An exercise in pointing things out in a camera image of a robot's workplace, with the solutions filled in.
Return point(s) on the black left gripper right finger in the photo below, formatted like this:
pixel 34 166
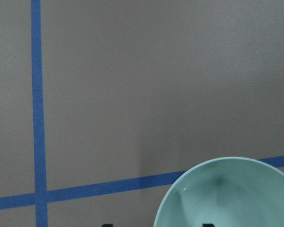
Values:
pixel 207 225

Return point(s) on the mint green bowl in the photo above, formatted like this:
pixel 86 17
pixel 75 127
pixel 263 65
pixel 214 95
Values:
pixel 228 192

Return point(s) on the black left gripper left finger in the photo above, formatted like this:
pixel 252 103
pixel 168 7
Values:
pixel 107 225

